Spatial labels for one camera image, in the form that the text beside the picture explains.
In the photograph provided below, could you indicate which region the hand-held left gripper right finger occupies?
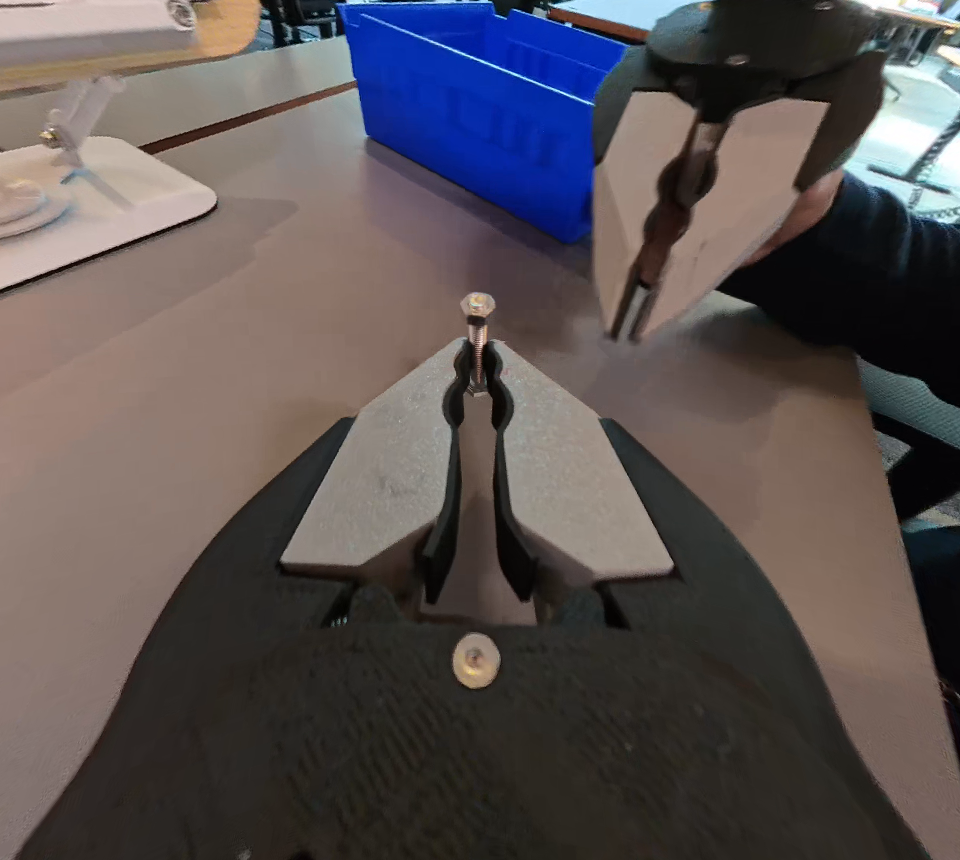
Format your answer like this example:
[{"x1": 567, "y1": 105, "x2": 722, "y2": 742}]
[{"x1": 487, "y1": 341, "x2": 676, "y2": 604}]

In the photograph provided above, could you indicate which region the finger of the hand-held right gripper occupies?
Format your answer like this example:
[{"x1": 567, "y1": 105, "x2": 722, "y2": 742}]
[
  {"x1": 636, "y1": 95, "x2": 831, "y2": 341},
  {"x1": 592, "y1": 90, "x2": 702, "y2": 340}
]

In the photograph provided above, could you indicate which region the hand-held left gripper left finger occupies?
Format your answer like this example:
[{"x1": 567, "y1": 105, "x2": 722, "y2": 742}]
[{"x1": 279, "y1": 337, "x2": 469, "y2": 606}]

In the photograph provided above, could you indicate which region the silver bolt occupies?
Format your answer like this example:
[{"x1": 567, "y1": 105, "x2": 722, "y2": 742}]
[{"x1": 465, "y1": 314, "x2": 494, "y2": 398}]

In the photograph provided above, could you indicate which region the person's right forearm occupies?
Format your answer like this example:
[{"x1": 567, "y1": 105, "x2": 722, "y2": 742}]
[{"x1": 720, "y1": 174, "x2": 960, "y2": 389}]

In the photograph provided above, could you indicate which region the person's right hand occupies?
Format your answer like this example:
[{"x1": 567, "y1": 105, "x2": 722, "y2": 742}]
[{"x1": 738, "y1": 170, "x2": 846, "y2": 269}]

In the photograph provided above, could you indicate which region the blue plastic bin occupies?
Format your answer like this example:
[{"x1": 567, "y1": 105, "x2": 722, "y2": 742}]
[{"x1": 336, "y1": 1, "x2": 633, "y2": 246}]

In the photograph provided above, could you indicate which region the black mesh office chair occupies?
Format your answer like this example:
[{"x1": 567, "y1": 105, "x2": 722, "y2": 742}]
[{"x1": 857, "y1": 356, "x2": 960, "y2": 524}]

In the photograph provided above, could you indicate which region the white tablet stand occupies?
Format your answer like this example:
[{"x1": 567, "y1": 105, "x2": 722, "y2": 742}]
[{"x1": 0, "y1": 76, "x2": 220, "y2": 293}]

